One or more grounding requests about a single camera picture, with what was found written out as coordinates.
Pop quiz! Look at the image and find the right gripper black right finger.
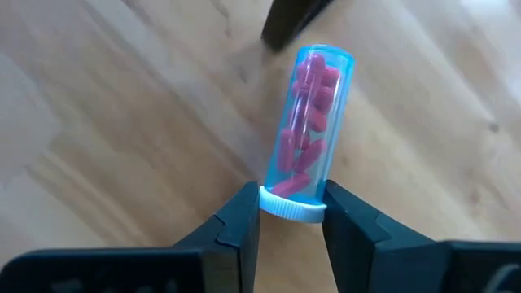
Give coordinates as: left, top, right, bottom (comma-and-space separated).
322, 180, 444, 293

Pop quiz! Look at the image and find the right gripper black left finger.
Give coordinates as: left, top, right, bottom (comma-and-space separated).
173, 181, 261, 293

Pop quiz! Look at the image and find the blue bottle with pink pills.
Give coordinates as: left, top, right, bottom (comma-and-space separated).
258, 43, 357, 224

